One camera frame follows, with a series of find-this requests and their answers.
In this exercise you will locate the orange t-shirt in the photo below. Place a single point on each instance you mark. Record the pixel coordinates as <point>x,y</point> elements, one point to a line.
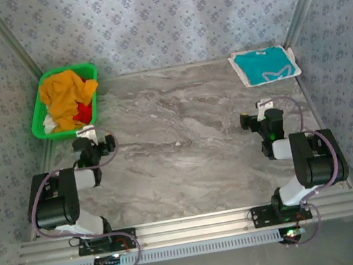
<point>63,96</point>

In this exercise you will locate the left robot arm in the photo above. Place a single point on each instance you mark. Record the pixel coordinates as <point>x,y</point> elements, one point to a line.
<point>54,209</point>

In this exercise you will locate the teal folded t-shirt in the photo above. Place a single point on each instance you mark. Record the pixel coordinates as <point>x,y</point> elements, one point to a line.
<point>263,63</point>

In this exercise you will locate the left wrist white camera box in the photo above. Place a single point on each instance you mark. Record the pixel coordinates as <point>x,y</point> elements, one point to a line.
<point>86,132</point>

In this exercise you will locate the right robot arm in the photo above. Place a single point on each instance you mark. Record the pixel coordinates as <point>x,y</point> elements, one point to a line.
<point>319,167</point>

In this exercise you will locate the green plastic laundry basket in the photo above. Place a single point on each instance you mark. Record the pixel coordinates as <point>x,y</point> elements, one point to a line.
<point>38,127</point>

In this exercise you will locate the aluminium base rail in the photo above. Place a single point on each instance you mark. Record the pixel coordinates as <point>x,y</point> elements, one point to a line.
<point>195,227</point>

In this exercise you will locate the aluminium table edge rail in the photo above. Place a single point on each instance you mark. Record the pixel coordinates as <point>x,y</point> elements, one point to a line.
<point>169,68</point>

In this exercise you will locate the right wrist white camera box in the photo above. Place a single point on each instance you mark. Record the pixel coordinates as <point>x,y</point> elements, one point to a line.
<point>264,105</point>

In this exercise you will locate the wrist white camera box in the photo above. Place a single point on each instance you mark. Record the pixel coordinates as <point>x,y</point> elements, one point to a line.
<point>86,132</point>
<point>264,105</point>

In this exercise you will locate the red t-shirt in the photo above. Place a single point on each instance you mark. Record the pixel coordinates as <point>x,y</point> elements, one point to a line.
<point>85,113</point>

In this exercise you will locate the white crumpled t-shirt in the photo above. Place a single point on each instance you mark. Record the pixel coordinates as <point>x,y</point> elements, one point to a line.
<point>48,124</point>

